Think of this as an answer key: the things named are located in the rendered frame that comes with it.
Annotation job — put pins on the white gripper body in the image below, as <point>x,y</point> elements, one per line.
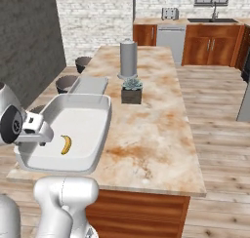
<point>39,136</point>

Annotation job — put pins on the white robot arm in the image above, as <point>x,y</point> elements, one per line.
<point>62,199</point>

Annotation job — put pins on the yellow banana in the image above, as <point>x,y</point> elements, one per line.
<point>66,144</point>

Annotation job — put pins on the large white tupperware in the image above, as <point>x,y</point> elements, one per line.
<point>81,118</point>

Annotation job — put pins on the dark round stool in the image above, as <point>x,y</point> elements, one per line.
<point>37,109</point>
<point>82,63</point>
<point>65,84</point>

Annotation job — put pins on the succulent in dark pot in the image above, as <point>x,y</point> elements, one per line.
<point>132,92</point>

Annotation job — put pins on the wooden island cabinet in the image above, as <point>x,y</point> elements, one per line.
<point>136,216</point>

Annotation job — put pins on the grey paper towel roll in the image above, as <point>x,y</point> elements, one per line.
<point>128,58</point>

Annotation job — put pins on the narrow wooden cupboard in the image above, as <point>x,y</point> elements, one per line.
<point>145,34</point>

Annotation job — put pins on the white dishwasher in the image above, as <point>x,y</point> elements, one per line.
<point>171,40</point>

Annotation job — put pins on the silver toaster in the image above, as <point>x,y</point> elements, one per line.
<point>170,13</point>

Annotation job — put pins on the wooden sink cupboard run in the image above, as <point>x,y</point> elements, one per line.
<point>211,47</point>

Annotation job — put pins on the grey appliance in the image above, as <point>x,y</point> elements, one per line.
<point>244,103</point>

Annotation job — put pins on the dark sink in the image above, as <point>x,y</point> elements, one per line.
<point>211,20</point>

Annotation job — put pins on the grey tap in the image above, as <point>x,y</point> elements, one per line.
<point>214,11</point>

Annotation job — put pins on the black oven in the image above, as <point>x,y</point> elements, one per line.
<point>246,68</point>

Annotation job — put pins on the wooden corner cupboard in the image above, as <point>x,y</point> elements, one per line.
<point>243,47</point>

